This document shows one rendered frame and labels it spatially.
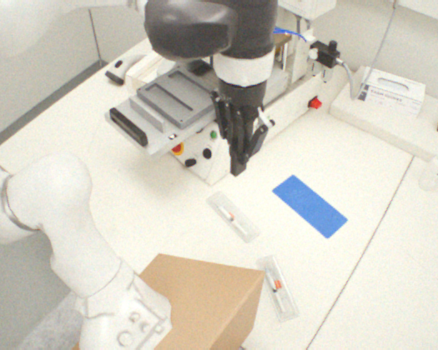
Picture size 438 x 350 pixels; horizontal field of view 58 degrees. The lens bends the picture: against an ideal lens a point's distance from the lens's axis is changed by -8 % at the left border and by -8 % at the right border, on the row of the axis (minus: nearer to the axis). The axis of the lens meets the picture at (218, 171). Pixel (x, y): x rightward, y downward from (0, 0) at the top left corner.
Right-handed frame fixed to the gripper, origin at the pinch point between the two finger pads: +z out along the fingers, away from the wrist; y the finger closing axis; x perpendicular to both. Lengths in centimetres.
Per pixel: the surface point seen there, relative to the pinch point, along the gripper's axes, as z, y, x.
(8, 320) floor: 118, -73, -67
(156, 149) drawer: 21.6, -29.5, 1.1
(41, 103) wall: 111, -182, 16
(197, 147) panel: 36, -32, 17
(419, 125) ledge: 39, 11, 83
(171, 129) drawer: 21.6, -32.3, 8.5
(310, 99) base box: 38, -23, 62
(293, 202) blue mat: 44, -2, 28
